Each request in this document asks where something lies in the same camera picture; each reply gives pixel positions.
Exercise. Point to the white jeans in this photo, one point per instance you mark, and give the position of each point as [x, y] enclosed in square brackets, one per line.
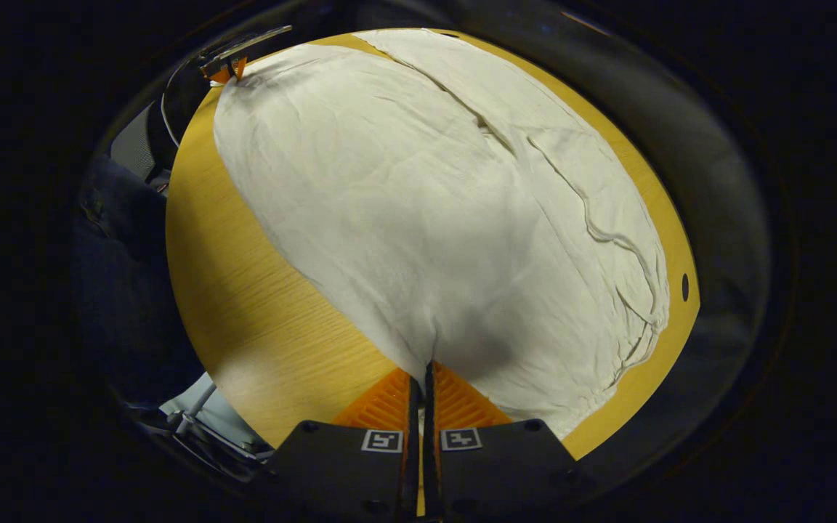
[426, 218]

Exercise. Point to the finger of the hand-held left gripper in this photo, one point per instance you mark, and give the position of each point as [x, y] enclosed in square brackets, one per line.
[226, 67]

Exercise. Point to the person's dark trousers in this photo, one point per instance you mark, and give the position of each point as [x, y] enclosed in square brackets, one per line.
[120, 290]

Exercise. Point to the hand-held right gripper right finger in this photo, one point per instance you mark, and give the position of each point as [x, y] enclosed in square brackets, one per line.
[498, 465]

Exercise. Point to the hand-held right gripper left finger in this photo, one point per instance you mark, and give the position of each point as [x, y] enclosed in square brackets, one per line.
[338, 465]

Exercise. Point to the white chair base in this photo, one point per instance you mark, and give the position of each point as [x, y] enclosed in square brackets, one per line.
[208, 421]

